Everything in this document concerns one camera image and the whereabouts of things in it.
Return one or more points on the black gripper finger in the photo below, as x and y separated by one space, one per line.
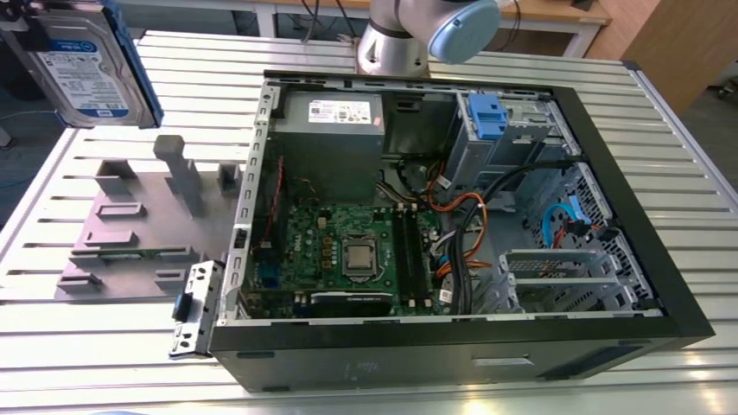
37 36

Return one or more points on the hard disk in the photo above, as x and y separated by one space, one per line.
87 73

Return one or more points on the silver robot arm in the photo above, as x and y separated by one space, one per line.
393 52

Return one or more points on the metal disk bay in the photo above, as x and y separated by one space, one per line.
548 257

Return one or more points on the grey parts rack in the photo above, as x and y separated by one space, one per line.
162 229

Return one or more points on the green RAM stick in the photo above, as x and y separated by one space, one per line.
130 255

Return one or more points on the black case fan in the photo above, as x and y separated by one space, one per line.
269 216

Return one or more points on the grey power supply unit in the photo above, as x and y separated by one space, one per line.
329 164

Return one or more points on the green motherboard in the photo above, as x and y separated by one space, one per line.
311 225

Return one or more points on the blue expansion slot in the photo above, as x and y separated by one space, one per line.
269 276

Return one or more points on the CPU socket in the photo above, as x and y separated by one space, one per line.
361 238

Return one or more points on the silver CPU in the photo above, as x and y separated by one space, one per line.
361 257

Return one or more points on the black RAM slot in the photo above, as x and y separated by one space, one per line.
420 255
405 255

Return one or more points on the black graphics card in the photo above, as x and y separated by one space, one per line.
346 302

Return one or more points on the grey metal drive cage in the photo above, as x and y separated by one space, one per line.
478 160

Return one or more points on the black open PC case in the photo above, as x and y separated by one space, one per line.
404 359

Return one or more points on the wooden cabinet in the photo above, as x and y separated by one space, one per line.
681 43

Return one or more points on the metal card retainer bracket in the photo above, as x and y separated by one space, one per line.
199 281

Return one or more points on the wooden desk white frame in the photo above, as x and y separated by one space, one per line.
565 17

